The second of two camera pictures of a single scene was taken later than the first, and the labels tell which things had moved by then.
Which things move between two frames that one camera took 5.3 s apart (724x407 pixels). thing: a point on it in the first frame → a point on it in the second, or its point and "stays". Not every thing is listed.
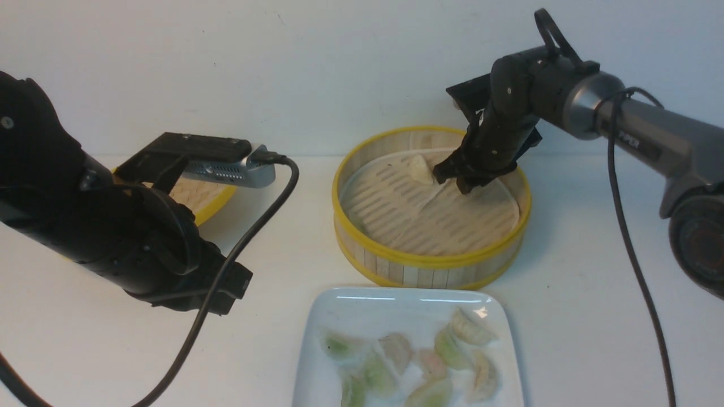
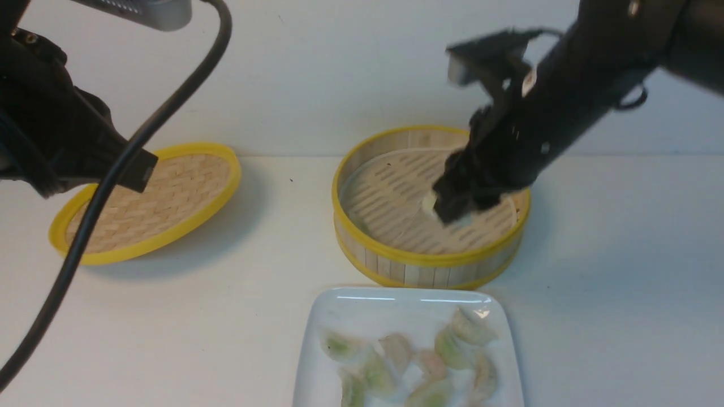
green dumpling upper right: [449, 352] stays
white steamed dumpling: [418, 171] → [428, 203]
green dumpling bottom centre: [431, 393] stays
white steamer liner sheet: [427, 219] stays
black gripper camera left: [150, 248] → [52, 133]
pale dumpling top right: [477, 324] stays
